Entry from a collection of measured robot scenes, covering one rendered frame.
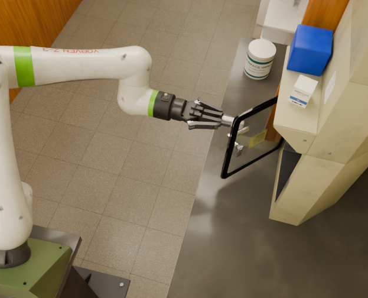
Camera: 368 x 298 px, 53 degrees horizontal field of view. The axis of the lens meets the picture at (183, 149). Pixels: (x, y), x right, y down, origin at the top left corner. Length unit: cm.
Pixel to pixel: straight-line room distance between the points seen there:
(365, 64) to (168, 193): 190
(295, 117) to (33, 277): 89
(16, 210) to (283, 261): 93
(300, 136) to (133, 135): 192
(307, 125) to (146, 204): 166
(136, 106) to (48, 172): 160
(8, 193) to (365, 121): 90
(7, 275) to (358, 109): 106
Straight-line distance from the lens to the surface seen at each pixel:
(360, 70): 86
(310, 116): 105
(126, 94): 123
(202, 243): 143
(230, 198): 151
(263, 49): 184
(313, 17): 123
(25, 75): 114
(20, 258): 131
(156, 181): 259
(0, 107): 100
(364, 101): 93
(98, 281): 237
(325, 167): 115
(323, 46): 112
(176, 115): 122
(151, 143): 275
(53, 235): 150
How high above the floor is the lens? 229
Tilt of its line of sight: 57 degrees down
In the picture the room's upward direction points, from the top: 3 degrees clockwise
